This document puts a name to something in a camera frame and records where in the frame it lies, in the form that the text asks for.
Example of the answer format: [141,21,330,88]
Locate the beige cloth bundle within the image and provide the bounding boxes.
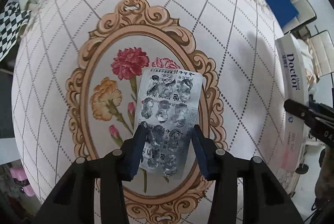
[306,30,334,89]

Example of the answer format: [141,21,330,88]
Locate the person's right forearm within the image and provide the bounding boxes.
[314,147,334,205]

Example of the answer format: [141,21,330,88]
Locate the black and white checkered cloth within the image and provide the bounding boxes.
[0,2,32,63]

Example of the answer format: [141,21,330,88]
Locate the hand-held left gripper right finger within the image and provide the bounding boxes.
[191,124,304,224]

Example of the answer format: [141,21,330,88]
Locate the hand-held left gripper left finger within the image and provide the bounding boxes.
[33,122,147,224]

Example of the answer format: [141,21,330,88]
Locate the silver foil blister pack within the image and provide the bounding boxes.
[133,67,203,180]

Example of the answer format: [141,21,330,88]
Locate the long white toothpaste box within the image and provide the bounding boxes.
[275,34,308,188]

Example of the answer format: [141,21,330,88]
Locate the floral patterned tablecloth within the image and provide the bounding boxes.
[11,0,311,224]

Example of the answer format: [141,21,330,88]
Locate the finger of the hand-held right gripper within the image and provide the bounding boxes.
[284,99,334,133]

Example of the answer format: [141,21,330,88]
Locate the pink suitcase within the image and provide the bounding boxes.
[10,166,35,197]

